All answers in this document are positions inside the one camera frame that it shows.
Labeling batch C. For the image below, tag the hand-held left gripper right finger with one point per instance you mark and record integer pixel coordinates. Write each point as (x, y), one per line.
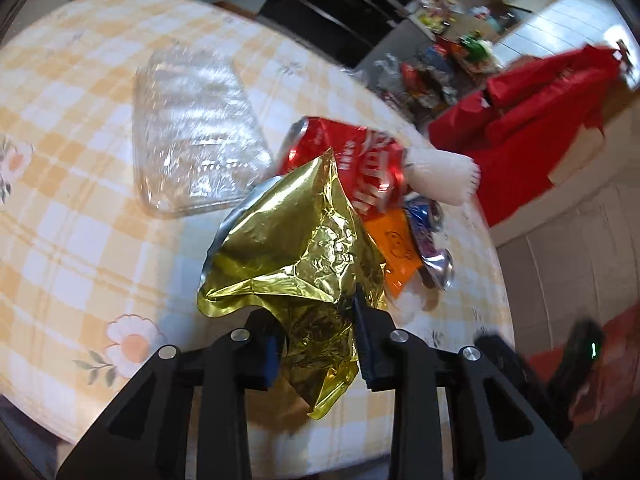
(365, 355)

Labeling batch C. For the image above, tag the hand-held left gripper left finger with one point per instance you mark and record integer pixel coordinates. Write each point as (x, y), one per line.
(260, 360)

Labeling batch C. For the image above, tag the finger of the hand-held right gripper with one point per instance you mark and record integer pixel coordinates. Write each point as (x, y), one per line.
(505, 355)

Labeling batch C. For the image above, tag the silver crushed can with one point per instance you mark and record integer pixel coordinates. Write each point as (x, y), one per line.
(440, 270)

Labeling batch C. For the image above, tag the gold foil bag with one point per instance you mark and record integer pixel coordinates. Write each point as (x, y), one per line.
(300, 260)

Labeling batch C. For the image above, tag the blue crushed can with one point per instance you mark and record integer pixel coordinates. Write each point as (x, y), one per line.
(425, 220)

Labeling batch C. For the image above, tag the white foam fruit net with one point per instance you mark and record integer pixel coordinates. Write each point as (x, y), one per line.
(440, 177)

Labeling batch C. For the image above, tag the red snack packet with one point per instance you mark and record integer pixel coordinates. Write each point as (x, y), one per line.
(360, 160)

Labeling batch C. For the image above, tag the clear plastic tray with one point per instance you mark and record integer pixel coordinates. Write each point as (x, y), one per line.
(195, 130)

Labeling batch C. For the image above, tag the yellow plaid tablecloth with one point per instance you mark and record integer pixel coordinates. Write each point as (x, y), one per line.
(75, 240)

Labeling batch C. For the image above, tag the red hanging apron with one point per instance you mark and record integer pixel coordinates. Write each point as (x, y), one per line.
(525, 110)

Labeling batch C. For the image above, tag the black built-in stove oven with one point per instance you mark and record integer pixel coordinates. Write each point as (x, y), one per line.
(330, 5)

